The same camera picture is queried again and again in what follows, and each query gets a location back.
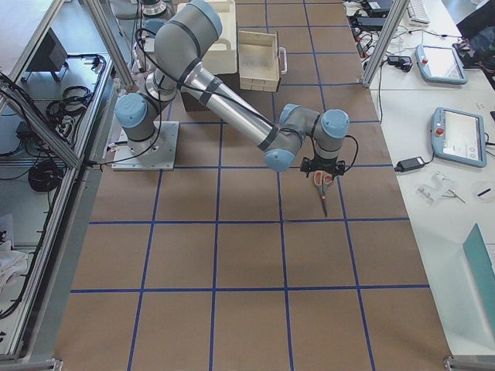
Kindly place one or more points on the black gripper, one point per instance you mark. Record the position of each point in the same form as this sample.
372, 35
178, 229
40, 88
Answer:
323, 164

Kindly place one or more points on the grey orange scissors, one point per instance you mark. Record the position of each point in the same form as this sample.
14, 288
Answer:
322, 180

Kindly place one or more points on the wooden drawer with white handle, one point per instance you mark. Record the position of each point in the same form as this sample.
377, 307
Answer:
261, 61

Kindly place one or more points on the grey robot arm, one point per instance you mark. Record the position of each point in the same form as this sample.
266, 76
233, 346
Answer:
157, 9
280, 142

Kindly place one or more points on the small black power adapter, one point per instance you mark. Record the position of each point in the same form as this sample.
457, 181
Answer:
410, 164

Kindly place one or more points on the blue teach pendant near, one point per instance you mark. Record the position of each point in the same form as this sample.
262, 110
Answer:
458, 136

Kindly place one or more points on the blue teach pendant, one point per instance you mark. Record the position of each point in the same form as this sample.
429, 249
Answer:
440, 65
458, 136

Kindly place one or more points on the brown paper table mat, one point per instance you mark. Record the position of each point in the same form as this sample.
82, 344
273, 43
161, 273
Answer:
223, 264

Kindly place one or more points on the blue teach pendant far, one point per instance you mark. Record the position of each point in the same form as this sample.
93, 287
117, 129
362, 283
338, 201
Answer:
440, 65

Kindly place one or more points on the white plastic tray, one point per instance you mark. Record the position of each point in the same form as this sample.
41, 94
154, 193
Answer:
220, 38

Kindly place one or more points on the teal folder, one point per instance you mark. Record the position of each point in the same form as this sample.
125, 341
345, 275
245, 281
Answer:
477, 255

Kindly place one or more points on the black monitor in cage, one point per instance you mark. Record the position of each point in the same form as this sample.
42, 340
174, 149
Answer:
49, 57

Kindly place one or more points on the white crumpled cloth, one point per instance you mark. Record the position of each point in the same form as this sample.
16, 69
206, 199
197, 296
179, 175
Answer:
13, 262

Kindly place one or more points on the aluminium frame post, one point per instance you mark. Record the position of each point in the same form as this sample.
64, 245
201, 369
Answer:
390, 27

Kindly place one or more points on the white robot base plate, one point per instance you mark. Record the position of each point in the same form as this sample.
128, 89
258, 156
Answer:
156, 153

